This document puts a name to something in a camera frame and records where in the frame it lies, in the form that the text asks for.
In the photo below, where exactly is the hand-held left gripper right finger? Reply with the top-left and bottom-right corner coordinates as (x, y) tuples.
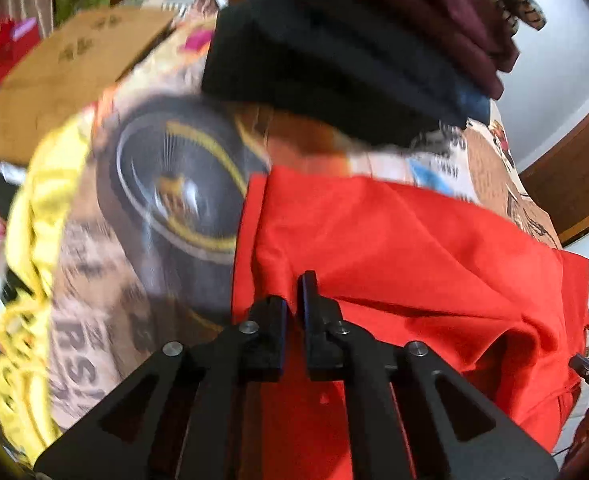
(297, 270), (560, 480)

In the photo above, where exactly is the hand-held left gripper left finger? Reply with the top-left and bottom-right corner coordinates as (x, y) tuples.
(33, 296), (289, 480)

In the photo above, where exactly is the red zip jacket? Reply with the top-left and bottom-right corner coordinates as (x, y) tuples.
(231, 165), (589, 480)

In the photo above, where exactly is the stack of folded dark clothes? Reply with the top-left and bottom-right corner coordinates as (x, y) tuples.
(201, 0), (493, 147)
(371, 0), (521, 102)

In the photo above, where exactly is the printed bed sheet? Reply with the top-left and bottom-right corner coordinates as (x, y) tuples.
(4, 0), (566, 461)

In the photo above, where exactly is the yellow cloth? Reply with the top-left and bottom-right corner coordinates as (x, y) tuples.
(0, 109), (96, 462)

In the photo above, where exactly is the wooden lap desk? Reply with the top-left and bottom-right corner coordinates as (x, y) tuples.
(0, 7), (178, 167)

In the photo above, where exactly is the red storage box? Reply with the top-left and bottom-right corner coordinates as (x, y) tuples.
(0, 16), (41, 92)

